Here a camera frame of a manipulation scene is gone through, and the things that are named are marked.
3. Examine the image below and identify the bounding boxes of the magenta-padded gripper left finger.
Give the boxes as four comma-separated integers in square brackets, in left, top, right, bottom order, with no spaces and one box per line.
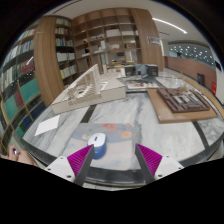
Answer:
[44,143,96,187]

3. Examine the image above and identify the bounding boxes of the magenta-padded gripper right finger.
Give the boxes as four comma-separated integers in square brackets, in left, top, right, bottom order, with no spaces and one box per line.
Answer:
[134,143,185,185]

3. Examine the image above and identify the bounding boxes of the white and blue computer mouse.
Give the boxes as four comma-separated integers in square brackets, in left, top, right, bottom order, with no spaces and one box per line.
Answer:
[87,132,108,160]

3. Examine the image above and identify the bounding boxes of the floral print mouse pad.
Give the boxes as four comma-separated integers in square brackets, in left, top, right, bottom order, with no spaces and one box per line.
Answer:
[61,122,143,171]

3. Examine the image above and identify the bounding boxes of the white paper sheet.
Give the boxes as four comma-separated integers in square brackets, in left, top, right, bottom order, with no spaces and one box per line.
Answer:
[34,114,61,137]

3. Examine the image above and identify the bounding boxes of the brown architectural model on board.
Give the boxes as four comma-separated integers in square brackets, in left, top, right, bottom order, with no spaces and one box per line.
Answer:
[146,84,219,125]

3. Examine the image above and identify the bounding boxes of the person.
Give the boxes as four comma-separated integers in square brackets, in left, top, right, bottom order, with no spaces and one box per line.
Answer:
[0,144,38,168]

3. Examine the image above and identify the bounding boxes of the white architectural model on base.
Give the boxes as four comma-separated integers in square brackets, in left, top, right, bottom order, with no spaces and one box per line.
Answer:
[50,63,128,115]

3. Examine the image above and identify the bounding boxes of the flat white site model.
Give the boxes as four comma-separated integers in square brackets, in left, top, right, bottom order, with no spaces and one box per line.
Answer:
[126,79,161,90]

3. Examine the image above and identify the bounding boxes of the dark grey building model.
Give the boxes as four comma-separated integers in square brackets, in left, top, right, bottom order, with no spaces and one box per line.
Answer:
[123,63,159,78]

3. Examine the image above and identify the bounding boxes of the bookshelf with green panels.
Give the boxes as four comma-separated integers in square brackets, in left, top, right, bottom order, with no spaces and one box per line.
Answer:
[0,28,46,154]

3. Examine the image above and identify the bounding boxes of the red standing sign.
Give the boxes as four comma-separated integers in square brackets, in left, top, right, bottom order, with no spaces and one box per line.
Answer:
[211,80,218,96]

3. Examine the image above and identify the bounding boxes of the dark bookshelf with books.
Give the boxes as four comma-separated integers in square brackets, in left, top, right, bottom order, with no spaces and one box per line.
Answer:
[54,16,81,81]

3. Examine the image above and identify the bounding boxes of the group of small ceiling lights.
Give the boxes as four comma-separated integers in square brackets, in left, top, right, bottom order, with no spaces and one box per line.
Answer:
[169,44,214,66]

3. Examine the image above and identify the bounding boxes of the white poster on shelf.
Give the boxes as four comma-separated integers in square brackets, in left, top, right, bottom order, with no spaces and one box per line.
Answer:
[147,35,162,46]

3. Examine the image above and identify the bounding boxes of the wooden shelf unit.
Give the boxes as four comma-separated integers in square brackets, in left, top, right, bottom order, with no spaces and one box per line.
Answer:
[71,8,165,78]

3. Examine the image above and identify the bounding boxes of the long ceiling light strip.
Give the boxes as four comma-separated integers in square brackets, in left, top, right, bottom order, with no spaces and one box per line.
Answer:
[152,17,188,35]

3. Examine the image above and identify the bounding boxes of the black wall screen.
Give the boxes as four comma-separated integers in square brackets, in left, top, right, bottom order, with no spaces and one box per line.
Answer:
[214,59,223,71]

